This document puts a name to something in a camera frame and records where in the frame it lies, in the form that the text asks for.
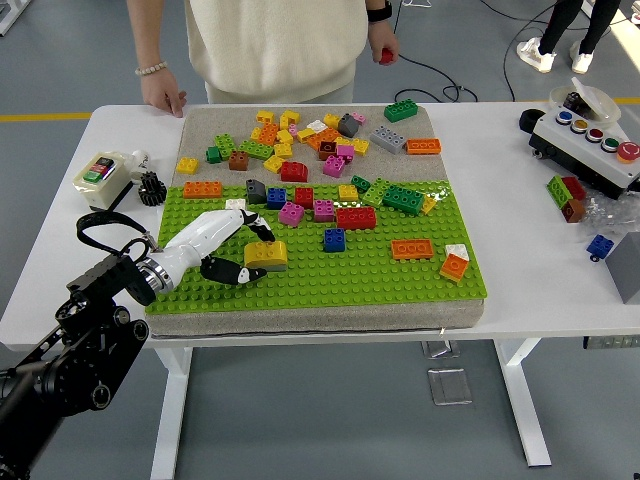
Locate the table control panel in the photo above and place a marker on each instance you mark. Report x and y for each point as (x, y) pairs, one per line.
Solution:
(611, 342)

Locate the clear plastic container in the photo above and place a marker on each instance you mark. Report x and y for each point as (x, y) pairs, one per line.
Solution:
(597, 102)

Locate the white toy brick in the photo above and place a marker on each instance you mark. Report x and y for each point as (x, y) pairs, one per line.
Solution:
(317, 125)
(457, 251)

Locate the white floor frame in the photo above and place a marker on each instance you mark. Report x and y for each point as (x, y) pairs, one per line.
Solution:
(417, 4)

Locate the white push-button control box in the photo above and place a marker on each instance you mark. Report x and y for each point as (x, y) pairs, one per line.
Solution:
(585, 150)

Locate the dark green four-stud brick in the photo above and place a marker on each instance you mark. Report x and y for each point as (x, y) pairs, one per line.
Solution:
(360, 184)

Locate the light grey eight-stud brick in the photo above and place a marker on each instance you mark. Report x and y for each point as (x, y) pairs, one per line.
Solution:
(387, 140)
(277, 268)

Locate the red four-stud brick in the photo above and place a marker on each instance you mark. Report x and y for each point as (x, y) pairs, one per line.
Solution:
(304, 198)

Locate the orange toy brick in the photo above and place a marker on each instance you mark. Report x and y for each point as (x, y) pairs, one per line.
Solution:
(325, 136)

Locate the orange and yellow brick stack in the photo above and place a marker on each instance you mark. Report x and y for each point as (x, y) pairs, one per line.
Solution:
(453, 268)

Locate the white four-stud brick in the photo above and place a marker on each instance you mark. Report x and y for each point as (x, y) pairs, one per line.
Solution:
(235, 203)

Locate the orange eight-stud brick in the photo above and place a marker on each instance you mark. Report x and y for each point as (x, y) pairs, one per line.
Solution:
(269, 134)
(202, 189)
(412, 249)

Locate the person's left hand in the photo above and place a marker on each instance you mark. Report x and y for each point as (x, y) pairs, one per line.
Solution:
(382, 37)

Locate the dark green toy brick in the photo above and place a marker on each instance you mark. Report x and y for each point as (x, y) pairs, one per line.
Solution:
(213, 155)

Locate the person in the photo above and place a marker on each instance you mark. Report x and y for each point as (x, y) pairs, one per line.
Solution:
(275, 45)
(560, 25)

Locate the black tape roll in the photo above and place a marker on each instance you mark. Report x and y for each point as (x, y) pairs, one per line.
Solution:
(529, 120)

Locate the white furniture frame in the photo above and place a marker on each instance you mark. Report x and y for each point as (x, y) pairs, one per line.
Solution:
(9, 15)

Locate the dark green eight-stud brick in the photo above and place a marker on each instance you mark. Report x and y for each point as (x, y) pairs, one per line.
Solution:
(401, 111)
(404, 200)

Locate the pink toy brick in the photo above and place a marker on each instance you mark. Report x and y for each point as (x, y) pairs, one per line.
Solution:
(345, 151)

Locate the green studded baseplate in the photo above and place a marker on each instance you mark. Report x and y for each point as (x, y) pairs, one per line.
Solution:
(350, 285)

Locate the crumpled clear plastic bag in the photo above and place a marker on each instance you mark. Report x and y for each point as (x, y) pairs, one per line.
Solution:
(607, 215)

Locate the brown four-stud brick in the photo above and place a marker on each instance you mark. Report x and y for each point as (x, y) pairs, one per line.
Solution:
(239, 160)

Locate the red eight-stud brick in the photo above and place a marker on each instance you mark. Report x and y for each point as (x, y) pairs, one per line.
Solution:
(356, 219)
(387, 56)

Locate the yellow arched brick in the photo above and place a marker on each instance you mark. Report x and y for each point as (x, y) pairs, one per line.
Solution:
(265, 252)

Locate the yellow toy brick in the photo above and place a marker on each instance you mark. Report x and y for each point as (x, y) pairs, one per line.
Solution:
(331, 120)
(266, 117)
(360, 146)
(255, 133)
(305, 135)
(283, 150)
(285, 136)
(273, 163)
(288, 119)

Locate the person's right forearm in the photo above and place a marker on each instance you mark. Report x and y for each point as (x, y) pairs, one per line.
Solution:
(145, 30)

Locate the black gear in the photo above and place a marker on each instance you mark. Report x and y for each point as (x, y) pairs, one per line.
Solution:
(151, 187)

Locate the white table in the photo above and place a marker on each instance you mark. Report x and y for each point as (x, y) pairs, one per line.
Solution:
(500, 225)

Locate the black wristwatch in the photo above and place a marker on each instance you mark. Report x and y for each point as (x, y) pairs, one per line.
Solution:
(380, 12)

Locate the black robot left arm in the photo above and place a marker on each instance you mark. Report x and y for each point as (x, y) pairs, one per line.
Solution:
(75, 360)

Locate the small yellow brick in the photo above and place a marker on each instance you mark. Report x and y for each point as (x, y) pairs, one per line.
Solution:
(429, 206)

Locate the red arched brick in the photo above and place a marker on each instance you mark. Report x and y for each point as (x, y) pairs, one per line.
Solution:
(294, 172)

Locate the light green eight-stud brick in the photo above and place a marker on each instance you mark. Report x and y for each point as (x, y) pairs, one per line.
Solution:
(374, 193)
(256, 149)

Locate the red toy brick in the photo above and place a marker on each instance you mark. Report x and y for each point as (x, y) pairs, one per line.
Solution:
(575, 186)

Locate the cream switch box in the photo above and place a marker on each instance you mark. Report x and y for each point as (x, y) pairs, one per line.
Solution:
(102, 177)

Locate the blue four-stud brick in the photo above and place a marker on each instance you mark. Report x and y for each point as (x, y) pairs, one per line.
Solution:
(276, 199)
(334, 241)

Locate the yellow four-stud brick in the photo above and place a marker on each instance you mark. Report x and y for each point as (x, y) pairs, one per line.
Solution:
(187, 165)
(348, 193)

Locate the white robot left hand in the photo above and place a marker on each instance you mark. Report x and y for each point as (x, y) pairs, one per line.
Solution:
(200, 235)

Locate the brown toy brick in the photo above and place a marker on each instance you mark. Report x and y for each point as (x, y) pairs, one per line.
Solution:
(574, 211)
(328, 150)

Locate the grey-brown foam mat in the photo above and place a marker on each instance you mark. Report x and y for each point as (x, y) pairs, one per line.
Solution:
(310, 320)

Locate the small pink brick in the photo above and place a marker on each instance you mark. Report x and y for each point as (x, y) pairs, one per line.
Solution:
(359, 118)
(293, 129)

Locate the person's right hand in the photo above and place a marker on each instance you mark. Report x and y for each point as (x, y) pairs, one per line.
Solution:
(162, 90)

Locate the dark grey sloped brick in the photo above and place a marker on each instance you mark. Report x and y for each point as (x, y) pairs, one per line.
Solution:
(348, 126)
(256, 192)

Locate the pink four-stud brick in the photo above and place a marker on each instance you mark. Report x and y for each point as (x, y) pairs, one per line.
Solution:
(291, 215)
(324, 211)
(334, 167)

